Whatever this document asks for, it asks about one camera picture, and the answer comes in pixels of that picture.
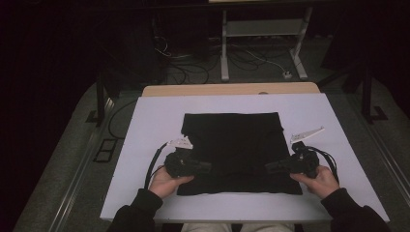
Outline black floor cables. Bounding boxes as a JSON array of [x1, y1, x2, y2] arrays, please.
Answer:
[[154, 34, 220, 85]]

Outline person's left leg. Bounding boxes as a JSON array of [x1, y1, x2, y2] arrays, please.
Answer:
[[180, 222, 234, 232]]

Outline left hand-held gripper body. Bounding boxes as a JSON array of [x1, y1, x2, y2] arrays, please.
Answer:
[[163, 135, 194, 179]]

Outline metal floor rail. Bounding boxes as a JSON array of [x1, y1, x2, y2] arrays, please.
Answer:
[[347, 96, 410, 207], [47, 98, 115, 232]]

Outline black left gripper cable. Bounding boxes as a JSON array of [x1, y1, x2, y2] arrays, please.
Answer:
[[143, 140, 171, 189]]

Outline person's leg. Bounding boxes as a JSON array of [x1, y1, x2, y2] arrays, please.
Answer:
[[240, 222, 296, 232], [180, 222, 234, 232]]

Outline person's right leg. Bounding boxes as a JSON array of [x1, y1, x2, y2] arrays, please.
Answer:
[[240, 222, 296, 232]]

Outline black floor socket box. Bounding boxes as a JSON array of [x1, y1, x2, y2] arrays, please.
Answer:
[[93, 138, 119, 163]]

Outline thin black floor cable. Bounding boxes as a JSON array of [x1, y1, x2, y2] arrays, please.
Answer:
[[107, 100, 138, 140]]

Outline black metal stand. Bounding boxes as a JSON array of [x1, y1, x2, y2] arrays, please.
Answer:
[[361, 62, 390, 125], [86, 71, 114, 126]]

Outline black tank top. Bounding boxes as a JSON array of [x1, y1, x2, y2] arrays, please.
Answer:
[[176, 111, 304, 196]]

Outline person's left hand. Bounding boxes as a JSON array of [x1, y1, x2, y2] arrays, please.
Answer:
[[148, 165, 195, 200]]

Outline grey metal desk frame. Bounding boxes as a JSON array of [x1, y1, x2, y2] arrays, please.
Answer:
[[220, 6, 314, 82]]

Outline wooden table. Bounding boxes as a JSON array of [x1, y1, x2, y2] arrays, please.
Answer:
[[141, 81, 321, 98]]

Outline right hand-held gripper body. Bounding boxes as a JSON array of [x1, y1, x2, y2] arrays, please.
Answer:
[[289, 126, 325, 180]]

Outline white cable with plug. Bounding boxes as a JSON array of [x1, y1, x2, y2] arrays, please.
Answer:
[[238, 47, 293, 80]]

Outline person's right hand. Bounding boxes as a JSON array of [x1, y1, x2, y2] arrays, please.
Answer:
[[289, 165, 340, 200]]

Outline white table cover sheet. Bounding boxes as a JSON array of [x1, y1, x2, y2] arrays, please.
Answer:
[[100, 93, 391, 223]]

